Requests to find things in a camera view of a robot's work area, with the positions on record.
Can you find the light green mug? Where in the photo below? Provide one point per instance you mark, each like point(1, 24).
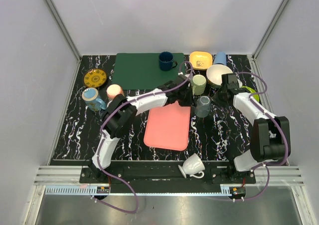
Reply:
point(198, 84)

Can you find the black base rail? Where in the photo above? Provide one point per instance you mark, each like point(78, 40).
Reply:
point(216, 172)

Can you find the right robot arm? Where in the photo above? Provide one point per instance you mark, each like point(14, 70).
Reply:
point(270, 139)

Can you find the pink plastic tray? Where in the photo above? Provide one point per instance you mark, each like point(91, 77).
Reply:
point(168, 127)

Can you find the dark blue mug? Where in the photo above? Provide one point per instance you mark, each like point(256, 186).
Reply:
point(166, 61)

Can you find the pink mug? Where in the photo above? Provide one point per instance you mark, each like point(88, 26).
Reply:
point(113, 90)

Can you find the large cream bowl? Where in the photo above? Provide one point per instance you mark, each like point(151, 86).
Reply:
point(214, 74)

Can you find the grey faceted mug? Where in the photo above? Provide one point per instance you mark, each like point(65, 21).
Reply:
point(203, 106)

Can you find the white footed teacup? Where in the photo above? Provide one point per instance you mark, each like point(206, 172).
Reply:
point(193, 167)

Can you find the lime green plate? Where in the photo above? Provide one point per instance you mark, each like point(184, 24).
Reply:
point(252, 91)

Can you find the light blue cup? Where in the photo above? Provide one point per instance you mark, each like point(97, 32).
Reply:
point(220, 58)

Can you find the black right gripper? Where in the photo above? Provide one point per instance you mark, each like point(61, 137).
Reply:
point(215, 99)

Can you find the yellow square bowl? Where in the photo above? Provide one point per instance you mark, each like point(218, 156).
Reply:
point(200, 60)

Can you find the dark green mat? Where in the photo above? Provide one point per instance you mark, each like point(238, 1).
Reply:
point(140, 71)

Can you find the blue patterned mug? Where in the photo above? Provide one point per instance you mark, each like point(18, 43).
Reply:
point(93, 100)

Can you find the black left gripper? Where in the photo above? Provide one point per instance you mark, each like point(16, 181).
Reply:
point(186, 95)

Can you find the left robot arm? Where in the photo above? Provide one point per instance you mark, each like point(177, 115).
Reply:
point(121, 112)

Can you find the yellow patterned saucer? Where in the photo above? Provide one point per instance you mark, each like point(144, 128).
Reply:
point(95, 78)

